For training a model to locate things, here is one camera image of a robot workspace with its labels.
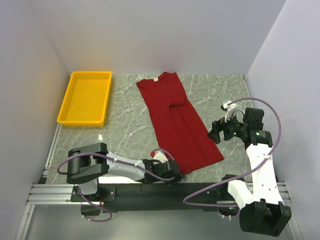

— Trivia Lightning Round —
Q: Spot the red t shirt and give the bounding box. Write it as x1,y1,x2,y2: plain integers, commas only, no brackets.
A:
136,72,224,174

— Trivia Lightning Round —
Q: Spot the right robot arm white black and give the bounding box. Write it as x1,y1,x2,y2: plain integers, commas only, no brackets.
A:
208,103,292,237

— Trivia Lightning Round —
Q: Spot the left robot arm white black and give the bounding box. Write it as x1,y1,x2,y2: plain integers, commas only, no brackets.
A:
61,142,185,196

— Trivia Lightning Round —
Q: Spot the black base beam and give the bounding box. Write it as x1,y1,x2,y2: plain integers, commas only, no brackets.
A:
85,182,217,213

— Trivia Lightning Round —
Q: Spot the yellow plastic tray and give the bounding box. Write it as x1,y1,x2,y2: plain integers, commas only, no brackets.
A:
57,71,112,127

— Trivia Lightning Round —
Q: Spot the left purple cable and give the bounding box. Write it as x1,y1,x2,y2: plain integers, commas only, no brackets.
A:
57,148,177,223

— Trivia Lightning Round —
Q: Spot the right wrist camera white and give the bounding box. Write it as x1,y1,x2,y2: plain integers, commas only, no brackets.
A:
220,100,239,122

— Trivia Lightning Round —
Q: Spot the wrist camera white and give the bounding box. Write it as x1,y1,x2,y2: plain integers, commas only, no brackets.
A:
220,100,239,122
150,150,168,163

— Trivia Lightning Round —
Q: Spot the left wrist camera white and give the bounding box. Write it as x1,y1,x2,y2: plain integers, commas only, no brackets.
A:
150,150,168,163

